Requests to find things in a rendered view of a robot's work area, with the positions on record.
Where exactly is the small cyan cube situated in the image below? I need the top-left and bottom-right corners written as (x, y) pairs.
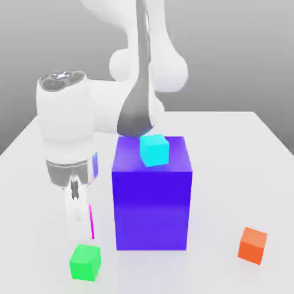
top-left (139, 134), bottom-right (170, 168)

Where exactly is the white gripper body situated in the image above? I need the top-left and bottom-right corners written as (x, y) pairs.
top-left (63, 182), bottom-right (91, 233)

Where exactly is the small magenta cube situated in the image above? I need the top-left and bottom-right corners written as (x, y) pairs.
top-left (88, 203), bottom-right (95, 240)

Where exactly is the small orange cube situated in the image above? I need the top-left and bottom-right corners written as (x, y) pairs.
top-left (237, 226), bottom-right (268, 266)

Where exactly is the large blue box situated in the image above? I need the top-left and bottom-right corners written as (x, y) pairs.
top-left (111, 136), bottom-right (194, 252)

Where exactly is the small green cube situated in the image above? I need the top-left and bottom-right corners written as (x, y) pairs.
top-left (69, 243), bottom-right (102, 283)

